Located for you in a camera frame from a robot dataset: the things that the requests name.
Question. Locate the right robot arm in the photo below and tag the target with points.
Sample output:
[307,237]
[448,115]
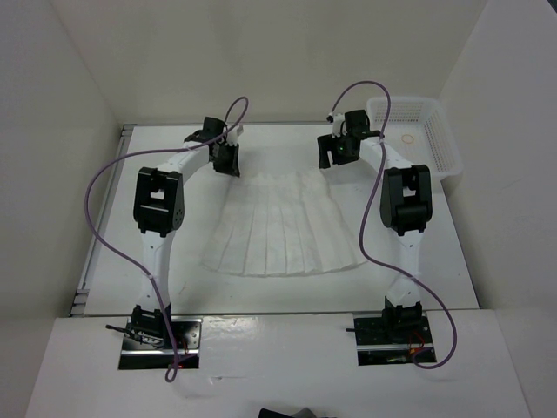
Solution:
[405,208]

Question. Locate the white pleated skirt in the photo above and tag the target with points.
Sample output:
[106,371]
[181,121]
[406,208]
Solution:
[281,226]

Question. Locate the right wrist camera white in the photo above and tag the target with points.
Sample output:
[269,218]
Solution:
[337,121]

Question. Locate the white plastic basket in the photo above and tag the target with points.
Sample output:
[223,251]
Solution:
[425,119]

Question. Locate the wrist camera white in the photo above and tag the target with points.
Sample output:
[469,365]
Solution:
[233,135]
[337,121]

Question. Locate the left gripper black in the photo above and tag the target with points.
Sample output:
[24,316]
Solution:
[232,167]

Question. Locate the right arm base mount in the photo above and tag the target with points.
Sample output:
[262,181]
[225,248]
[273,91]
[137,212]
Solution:
[378,346]

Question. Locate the aluminium table edge rail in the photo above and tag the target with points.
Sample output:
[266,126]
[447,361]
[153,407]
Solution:
[97,224]

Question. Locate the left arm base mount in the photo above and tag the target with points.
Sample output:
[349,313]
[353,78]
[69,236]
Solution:
[140,351]

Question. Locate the rubber band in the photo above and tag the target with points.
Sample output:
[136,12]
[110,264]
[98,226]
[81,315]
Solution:
[407,138]

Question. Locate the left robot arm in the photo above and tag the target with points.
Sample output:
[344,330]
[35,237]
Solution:
[159,210]

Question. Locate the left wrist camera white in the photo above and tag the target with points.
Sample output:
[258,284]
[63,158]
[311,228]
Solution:
[233,135]

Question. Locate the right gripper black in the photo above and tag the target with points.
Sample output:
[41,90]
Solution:
[326,143]

